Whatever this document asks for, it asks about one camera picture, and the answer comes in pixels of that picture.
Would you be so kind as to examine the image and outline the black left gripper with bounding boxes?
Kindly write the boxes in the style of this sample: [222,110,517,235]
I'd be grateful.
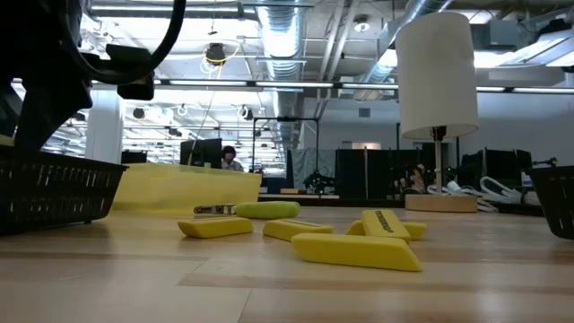
[0,26,93,151]

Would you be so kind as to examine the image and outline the yellow eraser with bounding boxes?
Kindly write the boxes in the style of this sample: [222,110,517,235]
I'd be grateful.
[344,219,429,241]
[262,218,335,243]
[177,215,255,240]
[361,208,412,246]
[291,231,424,273]

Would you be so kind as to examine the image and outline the white building column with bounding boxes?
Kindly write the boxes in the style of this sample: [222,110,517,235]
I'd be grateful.
[84,89,125,165]

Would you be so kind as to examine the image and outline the black mesh basket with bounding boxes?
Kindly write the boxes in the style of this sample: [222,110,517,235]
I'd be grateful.
[0,145,130,237]
[524,165,574,240]

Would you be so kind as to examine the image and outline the small black monitor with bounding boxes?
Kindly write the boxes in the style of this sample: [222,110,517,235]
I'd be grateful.
[120,149,149,165]

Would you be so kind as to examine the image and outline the yellow translucent plastic bin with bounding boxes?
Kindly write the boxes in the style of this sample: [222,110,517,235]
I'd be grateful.
[109,162,263,213]

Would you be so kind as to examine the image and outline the black computer monitor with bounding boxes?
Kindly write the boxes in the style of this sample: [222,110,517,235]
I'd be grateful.
[179,137,223,172]

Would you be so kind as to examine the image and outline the black ceiling device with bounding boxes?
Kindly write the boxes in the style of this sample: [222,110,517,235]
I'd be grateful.
[204,42,228,66]

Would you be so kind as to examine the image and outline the person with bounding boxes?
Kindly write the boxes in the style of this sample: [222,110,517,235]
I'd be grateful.
[220,144,246,173]
[402,162,428,194]

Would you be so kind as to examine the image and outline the grey fabric partition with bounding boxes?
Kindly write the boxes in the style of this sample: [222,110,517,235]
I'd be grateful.
[288,147,337,189]

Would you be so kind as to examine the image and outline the small black background robot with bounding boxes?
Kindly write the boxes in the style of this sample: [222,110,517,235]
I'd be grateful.
[303,170,336,195]

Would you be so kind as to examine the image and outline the black table edge bar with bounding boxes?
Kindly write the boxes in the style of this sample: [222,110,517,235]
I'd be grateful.
[257,193,407,209]

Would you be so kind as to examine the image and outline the white shade wooden base lamp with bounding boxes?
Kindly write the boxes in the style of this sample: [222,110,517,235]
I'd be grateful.
[394,11,480,214]

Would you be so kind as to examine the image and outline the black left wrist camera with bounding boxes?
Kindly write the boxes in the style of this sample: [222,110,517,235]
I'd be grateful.
[106,43,156,101]

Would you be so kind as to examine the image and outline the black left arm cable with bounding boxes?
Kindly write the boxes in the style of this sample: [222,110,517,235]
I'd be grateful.
[66,0,188,86]

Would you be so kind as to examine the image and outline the silver spiral ventilation duct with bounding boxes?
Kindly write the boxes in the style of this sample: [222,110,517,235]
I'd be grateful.
[255,0,307,149]

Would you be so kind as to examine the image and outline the white cable bundle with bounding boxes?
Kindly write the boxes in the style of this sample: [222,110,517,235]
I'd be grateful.
[428,176,542,212]

